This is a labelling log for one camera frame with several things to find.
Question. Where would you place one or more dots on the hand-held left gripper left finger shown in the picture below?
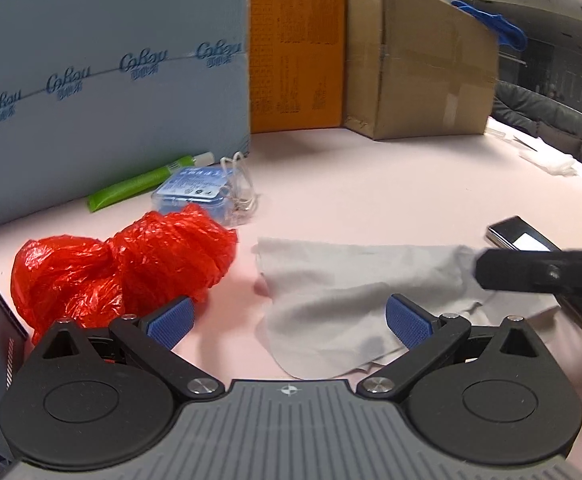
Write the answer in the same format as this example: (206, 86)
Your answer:
(173, 320)

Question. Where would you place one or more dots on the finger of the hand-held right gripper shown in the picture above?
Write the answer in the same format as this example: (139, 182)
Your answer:
(521, 270)

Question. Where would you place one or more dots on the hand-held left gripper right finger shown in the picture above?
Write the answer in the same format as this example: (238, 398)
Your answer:
(408, 320)

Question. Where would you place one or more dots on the grey cloth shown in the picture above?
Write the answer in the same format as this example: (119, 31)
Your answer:
(346, 290)

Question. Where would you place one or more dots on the red plastic bag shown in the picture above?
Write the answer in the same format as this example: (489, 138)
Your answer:
(121, 270)

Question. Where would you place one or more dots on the pink desktop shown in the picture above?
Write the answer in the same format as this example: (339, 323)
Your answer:
(371, 185)

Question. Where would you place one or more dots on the smartphone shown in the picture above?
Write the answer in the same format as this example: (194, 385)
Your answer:
(518, 235)

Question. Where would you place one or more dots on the clear blue plastic box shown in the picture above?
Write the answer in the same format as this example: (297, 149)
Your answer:
(193, 185)

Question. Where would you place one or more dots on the green tube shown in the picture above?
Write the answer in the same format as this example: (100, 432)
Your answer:
(131, 185)

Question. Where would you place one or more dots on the dark grey sofa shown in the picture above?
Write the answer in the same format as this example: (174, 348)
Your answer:
(546, 110)

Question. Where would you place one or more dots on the light blue foam board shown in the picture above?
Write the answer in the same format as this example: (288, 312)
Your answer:
(96, 125)

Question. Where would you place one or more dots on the brown cardboard box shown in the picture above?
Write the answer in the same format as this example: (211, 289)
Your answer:
(411, 60)

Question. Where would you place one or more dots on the blue cloth on box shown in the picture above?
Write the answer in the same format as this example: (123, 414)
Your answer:
(506, 27)

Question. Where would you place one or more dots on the orange cardboard box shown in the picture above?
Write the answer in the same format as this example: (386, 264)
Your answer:
(296, 60)

